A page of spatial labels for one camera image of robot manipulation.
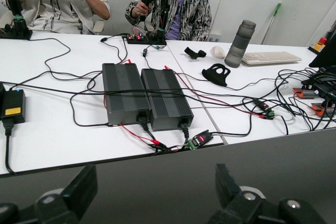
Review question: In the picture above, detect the white keyboard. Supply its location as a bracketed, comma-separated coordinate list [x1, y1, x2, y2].
[240, 51, 303, 67]

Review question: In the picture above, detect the orange and grey device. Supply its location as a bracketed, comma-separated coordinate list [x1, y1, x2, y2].
[292, 87, 320, 100]
[311, 102, 336, 118]

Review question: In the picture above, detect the black adapter yellow label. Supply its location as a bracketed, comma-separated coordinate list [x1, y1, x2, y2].
[0, 89, 27, 125]

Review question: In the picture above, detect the patterned-jacket person right hand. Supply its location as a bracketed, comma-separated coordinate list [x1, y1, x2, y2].
[131, 0, 154, 19]

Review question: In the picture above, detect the serial adapter red label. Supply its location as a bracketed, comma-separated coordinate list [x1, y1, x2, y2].
[187, 129, 212, 151]

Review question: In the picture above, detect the person in patterned jacket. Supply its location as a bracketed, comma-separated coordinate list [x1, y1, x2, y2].
[124, 0, 212, 42]

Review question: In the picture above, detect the grey water bottle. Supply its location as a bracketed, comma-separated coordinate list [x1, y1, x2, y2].
[224, 19, 257, 68]

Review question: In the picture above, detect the yellow box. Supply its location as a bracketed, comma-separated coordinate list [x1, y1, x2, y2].
[308, 37, 329, 53]

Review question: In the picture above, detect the black plastic clip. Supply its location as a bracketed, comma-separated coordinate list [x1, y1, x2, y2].
[183, 47, 207, 61]

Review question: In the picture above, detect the long black cable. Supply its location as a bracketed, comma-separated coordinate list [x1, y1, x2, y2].
[7, 81, 200, 99]
[26, 37, 129, 83]

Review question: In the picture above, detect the white chair armrest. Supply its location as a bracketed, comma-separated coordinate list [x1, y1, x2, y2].
[93, 20, 106, 36]

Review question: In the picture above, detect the green handled mop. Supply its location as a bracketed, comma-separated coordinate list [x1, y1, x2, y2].
[261, 3, 282, 46]

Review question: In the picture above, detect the black leader arm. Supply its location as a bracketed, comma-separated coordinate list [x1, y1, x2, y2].
[127, 0, 168, 46]

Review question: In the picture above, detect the person in white shirt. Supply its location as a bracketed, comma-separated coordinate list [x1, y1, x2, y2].
[0, 0, 111, 36]

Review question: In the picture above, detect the small adapter green terminal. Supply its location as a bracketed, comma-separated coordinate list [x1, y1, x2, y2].
[253, 100, 277, 120]

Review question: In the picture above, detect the black monitor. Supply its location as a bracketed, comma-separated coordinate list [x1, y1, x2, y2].
[308, 23, 336, 69]

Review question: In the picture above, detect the white crumpled object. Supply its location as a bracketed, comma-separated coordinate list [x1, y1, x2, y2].
[211, 46, 226, 59]

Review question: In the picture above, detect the black plastic bracket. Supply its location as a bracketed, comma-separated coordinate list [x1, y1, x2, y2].
[201, 63, 232, 88]

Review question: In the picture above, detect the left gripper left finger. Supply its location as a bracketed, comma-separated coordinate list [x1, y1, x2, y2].
[0, 165, 99, 224]

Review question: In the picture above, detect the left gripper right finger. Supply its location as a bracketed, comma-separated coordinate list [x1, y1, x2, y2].
[207, 163, 327, 224]

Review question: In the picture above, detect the white-shirt person left forearm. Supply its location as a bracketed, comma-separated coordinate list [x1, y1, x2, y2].
[76, 0, 111, 22]

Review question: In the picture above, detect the dark grey power supply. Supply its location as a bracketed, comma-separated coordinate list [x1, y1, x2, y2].
[101, 62, 152, 127]
[141, 68, 194, 132]

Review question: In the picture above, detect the red wire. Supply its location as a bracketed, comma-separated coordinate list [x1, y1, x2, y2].
[119, 123, 182, 153]
[163, 65, 265, 116]

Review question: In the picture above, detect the thick black power cord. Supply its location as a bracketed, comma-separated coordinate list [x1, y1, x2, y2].
[178, 119, 191, 146]
[136, 111, 169, 149]
[2, 120, 19, 176]

